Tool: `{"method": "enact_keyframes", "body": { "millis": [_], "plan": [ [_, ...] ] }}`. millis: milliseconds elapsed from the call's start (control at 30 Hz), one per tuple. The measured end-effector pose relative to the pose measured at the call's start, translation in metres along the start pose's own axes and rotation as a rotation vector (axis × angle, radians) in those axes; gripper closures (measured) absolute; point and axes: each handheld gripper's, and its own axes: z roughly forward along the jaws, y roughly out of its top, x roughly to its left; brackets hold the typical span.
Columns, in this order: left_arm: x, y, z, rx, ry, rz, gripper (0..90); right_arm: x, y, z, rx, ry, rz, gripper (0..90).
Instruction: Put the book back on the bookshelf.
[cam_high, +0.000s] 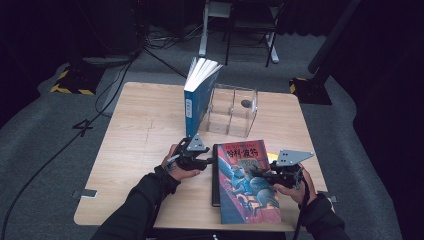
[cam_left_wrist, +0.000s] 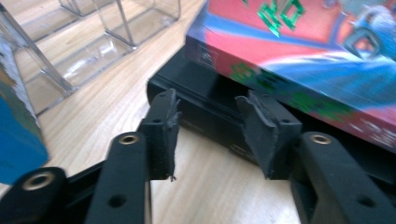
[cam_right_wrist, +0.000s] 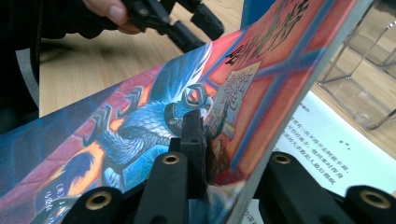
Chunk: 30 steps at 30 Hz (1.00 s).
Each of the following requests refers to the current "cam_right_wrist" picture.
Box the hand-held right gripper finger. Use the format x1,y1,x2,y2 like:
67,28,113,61
180,109,208,200

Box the red and blue illustrated book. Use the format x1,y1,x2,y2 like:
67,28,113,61
0,0,396,224

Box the clear acrylic book rack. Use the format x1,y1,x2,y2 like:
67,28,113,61
317,0,396,131

